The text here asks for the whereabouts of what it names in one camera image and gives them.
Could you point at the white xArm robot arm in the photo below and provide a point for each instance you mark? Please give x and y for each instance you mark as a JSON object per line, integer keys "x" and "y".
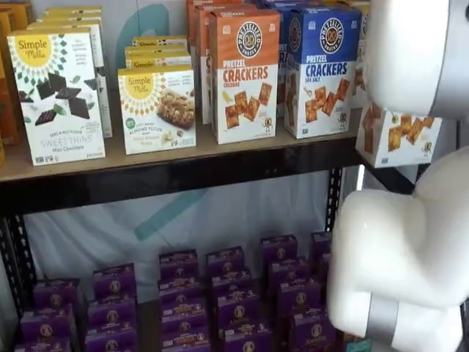
{"x": 403, "y": 238}

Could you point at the orange white pretzel crackers box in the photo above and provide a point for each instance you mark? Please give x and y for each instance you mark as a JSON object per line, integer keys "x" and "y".
{"x": 204, "y": 55}
{"x": 191, "y": 22}
{"x": 245, "y": 110}

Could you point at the Simple Mills almond bars box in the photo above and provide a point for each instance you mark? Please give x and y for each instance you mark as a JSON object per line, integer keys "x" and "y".
{"x": 157, "y": 110}
{"x": 157, "y": 62}
{"x": 161, "y": 40}
{"x": 157, "y": 51}

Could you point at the blue white pretzel crackers box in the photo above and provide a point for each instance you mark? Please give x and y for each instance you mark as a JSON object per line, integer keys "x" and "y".
{"x": 271, "y": 3}
{"x": 284, "y": 77}
{"x": 322, "y": 95}

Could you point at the Simple Mills Sweet Thins box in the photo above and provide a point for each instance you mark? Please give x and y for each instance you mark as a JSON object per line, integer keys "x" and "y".
{"x": 55, "y": 91}
{"x": 69, "y": 20}
{"x": 71, "y": 10}
{"x": 102, "y": 91}

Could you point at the purple and teal snack box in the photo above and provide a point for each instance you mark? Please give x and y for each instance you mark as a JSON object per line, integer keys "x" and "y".
{"x": 359, "y": 346}

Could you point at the orange snack box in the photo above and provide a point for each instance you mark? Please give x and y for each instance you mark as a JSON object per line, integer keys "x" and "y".
{"x": 1, "y": 110}
{"x": 22, "y": 14}
{"x": 9, "y": 91}

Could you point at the white LED light tube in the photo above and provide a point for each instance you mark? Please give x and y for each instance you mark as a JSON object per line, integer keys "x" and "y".
{"x": 361, "y": 177}

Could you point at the white backdrop with teal logo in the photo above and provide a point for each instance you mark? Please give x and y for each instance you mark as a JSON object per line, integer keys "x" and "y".
{"x": 73, "y": 242}

